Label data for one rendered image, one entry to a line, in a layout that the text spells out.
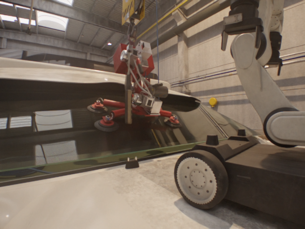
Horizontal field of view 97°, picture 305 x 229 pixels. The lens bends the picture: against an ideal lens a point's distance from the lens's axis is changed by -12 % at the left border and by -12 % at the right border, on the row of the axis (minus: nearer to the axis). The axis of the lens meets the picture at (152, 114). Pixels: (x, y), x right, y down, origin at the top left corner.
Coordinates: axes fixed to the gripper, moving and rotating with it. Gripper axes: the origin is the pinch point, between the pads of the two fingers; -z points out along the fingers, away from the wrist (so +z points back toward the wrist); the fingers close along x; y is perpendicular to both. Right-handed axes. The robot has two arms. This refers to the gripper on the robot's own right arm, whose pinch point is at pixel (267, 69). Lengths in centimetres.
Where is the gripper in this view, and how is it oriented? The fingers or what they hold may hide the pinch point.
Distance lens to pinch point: 99.9
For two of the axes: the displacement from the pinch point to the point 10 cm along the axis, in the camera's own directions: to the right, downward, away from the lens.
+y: -7.6, -0.1, -6.6
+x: -6.4, -1.9, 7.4
